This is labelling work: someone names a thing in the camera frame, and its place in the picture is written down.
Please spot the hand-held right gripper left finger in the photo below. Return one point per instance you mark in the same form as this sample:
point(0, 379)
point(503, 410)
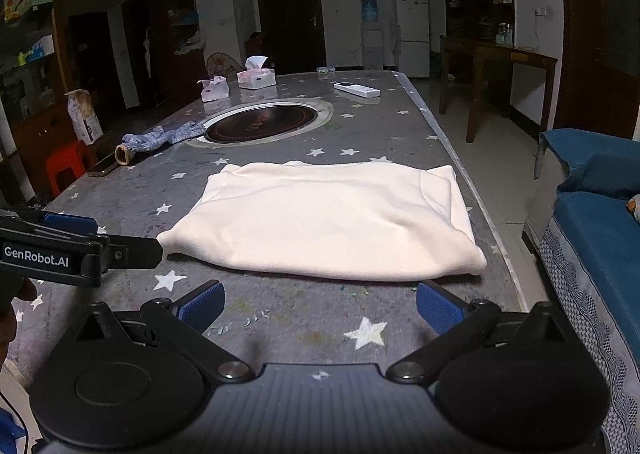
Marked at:
point(202, 306)

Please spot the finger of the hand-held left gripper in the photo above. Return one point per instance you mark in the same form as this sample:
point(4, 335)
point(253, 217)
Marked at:
point(135, 251)
point(70, 223)

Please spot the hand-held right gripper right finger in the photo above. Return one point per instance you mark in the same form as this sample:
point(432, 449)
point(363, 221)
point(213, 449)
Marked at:
point(437, 309)

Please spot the cream sweatshirt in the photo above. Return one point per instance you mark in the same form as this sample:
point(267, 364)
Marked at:
point(325, 224)

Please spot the person's left hand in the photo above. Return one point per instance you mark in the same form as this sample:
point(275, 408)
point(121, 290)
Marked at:
point(24, 290)

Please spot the red plastic stool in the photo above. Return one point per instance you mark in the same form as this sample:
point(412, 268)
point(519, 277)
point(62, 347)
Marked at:
point(65, 163)

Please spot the dark smartphone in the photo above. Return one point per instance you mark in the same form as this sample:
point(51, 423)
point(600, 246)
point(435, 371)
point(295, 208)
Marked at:
point(102, 164)

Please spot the grey star print tablecloth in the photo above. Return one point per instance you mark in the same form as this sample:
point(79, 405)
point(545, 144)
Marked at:
point(300, 314)

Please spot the printed paper sack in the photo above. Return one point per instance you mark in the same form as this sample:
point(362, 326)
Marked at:
point(85, 116)

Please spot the blue knit work glove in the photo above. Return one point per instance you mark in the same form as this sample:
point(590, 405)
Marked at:
point(155, 138)

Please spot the wooden shelf cabinet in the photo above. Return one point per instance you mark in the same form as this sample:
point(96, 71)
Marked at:
point(30, 83)

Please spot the round built-in induction cooktop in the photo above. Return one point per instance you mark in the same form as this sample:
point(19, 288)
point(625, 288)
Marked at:
point(262, 126)

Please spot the white tissue box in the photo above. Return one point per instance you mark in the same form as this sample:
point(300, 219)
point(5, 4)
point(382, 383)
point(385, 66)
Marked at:
point(215, 89)

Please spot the tall wooden shelf unit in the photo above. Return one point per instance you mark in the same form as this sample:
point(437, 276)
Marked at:
point(182, 73)

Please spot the blue sofa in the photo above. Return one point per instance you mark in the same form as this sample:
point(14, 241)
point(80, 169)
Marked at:
point(595, 214)

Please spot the pink tissue box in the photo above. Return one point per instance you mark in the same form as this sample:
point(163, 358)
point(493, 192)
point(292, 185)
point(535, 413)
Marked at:
point(256, 77)

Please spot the white plastic bag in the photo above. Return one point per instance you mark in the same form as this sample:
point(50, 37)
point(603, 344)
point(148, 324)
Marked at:
point(192, 42)

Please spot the butterfly print cushion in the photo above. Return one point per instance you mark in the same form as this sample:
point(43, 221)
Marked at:
point(634, 209)

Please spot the white remote control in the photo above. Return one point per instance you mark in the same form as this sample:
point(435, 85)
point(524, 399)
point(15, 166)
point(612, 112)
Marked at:
point(356, 89)

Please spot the wooden side table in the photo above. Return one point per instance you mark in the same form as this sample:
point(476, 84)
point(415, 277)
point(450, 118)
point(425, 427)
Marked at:
point(500, 58)

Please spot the white water dispenser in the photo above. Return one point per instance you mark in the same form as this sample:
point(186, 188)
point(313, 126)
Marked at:
point(372, 46)

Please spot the white refrigerator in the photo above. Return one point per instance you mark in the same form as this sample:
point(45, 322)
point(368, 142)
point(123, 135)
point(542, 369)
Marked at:
point(412, 33)

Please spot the dark wooden door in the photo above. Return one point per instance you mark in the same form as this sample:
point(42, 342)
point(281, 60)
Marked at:
point(290, 18)

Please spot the glass kettle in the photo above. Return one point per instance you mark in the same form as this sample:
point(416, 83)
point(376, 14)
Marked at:
point(502, 36)

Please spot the blue water bottle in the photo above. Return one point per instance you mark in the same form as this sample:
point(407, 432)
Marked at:
point(370, 9)

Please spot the white wall socket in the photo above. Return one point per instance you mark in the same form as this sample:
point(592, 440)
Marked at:
point(541, 11)

